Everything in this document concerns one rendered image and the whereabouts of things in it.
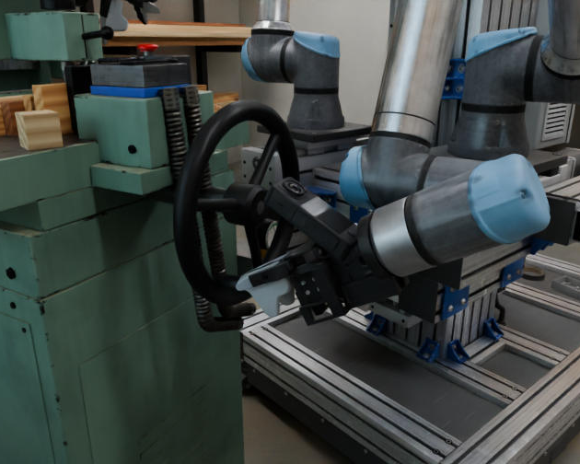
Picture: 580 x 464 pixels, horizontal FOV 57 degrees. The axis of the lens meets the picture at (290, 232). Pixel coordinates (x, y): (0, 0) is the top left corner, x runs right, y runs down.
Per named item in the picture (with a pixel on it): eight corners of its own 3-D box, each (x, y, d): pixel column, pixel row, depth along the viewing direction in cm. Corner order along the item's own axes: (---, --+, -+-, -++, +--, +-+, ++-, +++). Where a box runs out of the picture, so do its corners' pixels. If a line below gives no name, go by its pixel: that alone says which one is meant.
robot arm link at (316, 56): (324, 89, 130) (326, 29, 126) (279, 87, 137) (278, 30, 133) (347, 86, 140) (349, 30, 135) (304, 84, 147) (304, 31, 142)
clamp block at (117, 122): (149, 170, 69) (143, 99, 66) (78, 159, 76) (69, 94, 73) (218, 151, 82) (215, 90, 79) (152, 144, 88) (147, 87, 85)
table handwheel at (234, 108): (257, 52, 68) (325, 176, 91) (140, 51, 77) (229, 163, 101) (157, 257, 58) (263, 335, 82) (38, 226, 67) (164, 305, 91)
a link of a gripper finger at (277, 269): (246, 292, 61) (305, 271, 56) (240, 280, 61) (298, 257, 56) (268, 277, 65) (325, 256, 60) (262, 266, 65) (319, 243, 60)
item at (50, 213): (42, 232, 68) (38, 202, 67) (-52, 207, 78) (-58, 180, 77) (228, 169, 101) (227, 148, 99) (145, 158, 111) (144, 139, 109)
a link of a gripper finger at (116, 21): (117, 47, 107) (132, 3, 106) (91, 39, 108) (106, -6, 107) (124, 52, 110) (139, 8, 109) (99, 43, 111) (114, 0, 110)
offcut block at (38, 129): (53, 143, 72) (49, 109, 71) (63, 146, 69) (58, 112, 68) (20, 146, 69) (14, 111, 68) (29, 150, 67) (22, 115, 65)
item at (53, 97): (48, 137, 76) (40, 86, 73) (39, 136, 77) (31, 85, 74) (158, 119, 94) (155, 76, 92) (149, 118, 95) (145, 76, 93)
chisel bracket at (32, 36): (69, 72, 81) (62, 10, 78) (11, 69, 87) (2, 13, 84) (108, 69, 87) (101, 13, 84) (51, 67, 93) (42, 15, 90)
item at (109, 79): (145, 98, 68) (141, 52, 66) (85, 94, 73) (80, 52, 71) (209, 90, 79) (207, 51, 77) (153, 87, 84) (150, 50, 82)
